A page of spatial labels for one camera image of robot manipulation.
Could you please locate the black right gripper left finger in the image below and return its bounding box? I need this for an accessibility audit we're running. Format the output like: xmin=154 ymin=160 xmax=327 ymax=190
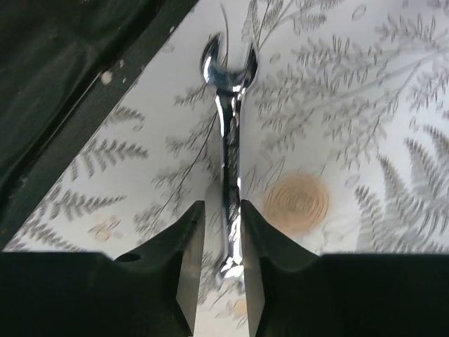
xmin=1 ymin=201 xmax=206 ymax=336

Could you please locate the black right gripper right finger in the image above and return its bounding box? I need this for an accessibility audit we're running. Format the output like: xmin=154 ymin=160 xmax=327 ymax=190
xmin=241 ymin=200 xmax=448 ymax=336

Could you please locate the large silver wrench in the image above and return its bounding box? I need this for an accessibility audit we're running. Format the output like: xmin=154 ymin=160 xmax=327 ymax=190
xmin=200 ymin=32 xmax=258 ymax=283

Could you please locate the floral table mat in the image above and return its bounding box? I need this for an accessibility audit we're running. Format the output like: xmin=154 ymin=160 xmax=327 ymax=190
xmin=6 ymin=1 xmax=448 ymax=336

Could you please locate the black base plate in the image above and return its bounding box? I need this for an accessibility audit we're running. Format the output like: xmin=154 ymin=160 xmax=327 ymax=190
xmin=1 ymin=1 xmax=194 ymax=248

